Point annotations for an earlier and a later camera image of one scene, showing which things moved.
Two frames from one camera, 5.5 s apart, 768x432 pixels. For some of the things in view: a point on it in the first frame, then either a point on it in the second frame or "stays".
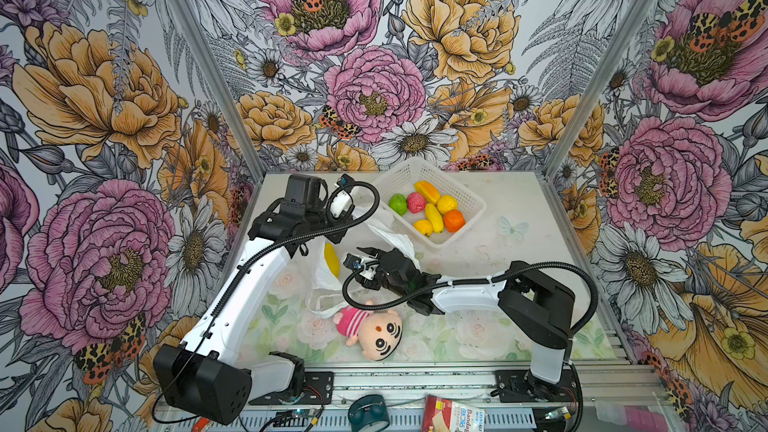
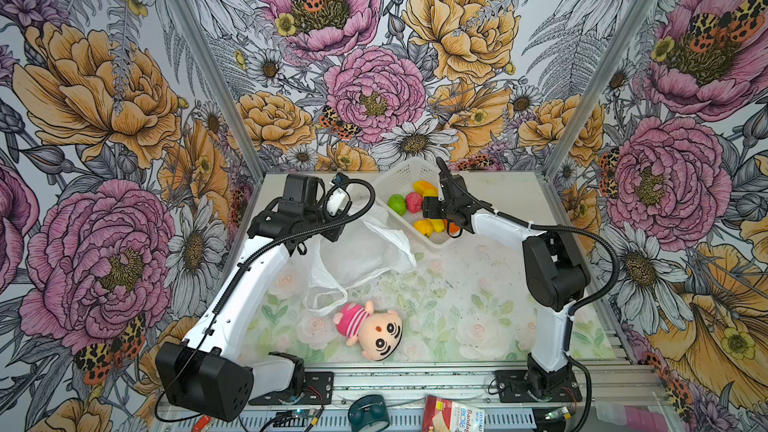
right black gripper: [368, 283] -> [429, 207]
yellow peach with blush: [423, 226] stays
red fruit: [416, 202] stays
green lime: [398, 202] stays
